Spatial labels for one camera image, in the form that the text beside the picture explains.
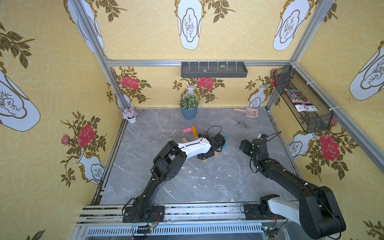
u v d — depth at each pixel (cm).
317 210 41
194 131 106
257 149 68
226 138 104
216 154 95
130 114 104
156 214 73
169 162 54
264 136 78
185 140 102
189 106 103
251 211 75
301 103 76
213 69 93
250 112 118
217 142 77
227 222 72
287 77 102
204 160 83
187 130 109
